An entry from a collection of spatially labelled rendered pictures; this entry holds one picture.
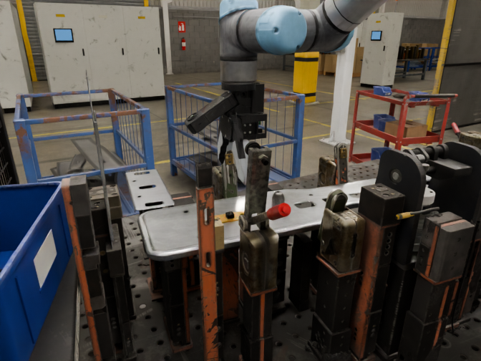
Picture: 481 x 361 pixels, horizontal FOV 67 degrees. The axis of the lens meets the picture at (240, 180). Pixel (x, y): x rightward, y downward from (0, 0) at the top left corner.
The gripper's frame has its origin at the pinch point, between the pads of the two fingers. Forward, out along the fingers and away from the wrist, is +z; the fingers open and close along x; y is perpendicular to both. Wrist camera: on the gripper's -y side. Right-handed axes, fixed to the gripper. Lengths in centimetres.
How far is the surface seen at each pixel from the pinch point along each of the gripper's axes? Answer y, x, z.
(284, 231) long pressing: 9.0, -10.3, 11.0
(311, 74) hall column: 412, 627, 43
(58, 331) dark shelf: -34.5, -27.7, 8.2
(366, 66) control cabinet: 725, 827, 49
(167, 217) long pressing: -13.5, 5.9, 11.0
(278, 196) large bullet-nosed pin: 12.1, -0.9, 6.9
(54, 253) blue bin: -34.9, -16.3, 2.7
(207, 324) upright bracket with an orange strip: -10.6, -15.9, 25.4
